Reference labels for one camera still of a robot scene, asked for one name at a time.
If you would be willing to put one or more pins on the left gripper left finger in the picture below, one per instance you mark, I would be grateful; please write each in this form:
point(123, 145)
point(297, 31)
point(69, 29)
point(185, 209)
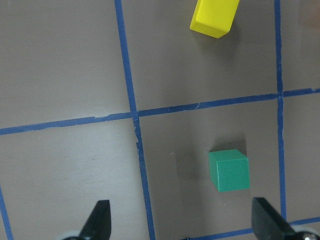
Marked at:
point(98, 226)

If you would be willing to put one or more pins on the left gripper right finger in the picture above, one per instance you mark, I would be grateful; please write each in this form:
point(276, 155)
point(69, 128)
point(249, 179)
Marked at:
point(267, 223)

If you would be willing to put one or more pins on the green block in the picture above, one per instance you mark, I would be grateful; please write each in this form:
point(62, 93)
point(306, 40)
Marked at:
point(229, 170)

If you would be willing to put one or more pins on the yellow block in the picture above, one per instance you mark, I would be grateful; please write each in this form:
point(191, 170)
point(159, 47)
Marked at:
point(214, 18)

